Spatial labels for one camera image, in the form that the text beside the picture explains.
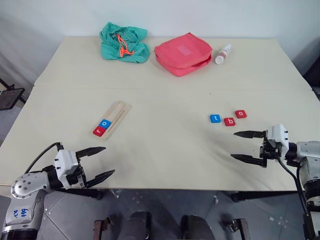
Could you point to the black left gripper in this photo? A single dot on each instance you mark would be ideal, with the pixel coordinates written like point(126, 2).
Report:
point(77, 178)

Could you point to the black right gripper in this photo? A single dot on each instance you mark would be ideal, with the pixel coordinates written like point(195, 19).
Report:
point(268, 151)

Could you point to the red letter tile b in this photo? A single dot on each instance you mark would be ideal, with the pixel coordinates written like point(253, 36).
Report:
point(230, 121)

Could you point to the red letter tile r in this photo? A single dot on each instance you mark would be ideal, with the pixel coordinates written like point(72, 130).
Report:
point(99, 131)

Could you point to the red letter tile o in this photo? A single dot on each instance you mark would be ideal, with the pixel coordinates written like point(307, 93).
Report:
point(240, 114)

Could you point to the blue letter tile o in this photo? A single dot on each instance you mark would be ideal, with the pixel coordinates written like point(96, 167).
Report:
point(105, 124)

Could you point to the wooden letter tray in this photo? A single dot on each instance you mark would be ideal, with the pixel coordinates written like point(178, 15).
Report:
point(117, 110)

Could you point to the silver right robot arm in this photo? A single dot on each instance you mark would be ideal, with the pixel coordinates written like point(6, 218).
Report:
point(310, 152)

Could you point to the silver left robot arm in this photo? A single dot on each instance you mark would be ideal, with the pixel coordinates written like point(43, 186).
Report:
point(27, 185)

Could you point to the blue letter tile t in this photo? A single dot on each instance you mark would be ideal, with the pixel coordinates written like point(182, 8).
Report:
point(215, 118)

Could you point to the black table foot bar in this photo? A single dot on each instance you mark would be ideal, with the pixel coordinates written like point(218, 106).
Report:
point(262, 196)
point(85, 193)

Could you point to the clear plastic scrap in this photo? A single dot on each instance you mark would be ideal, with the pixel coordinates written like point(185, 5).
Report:
point(116, 193)

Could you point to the dark rounded shape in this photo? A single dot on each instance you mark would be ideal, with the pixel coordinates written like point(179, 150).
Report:
point(197, 228)
point(137, 225)

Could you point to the white and pink bottle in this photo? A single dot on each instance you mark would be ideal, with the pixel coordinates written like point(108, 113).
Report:
point(220, 58)

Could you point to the black metal stand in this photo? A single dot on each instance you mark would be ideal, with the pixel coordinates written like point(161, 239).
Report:
point(10, 97)

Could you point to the pink zip pouch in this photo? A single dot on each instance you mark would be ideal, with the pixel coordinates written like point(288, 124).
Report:
point(175, 57)

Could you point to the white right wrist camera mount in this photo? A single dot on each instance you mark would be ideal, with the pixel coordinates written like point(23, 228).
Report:
point(277, 135)

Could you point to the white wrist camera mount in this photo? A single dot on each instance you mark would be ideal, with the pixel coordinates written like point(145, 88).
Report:
point(277, 135)
point(63, 162)

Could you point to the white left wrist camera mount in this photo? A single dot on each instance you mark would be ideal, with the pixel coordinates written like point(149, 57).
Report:
point(63, 162)

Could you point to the rusty metal bracket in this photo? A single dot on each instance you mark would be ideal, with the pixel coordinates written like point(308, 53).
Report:
point(240, 228)
point(100, 227)

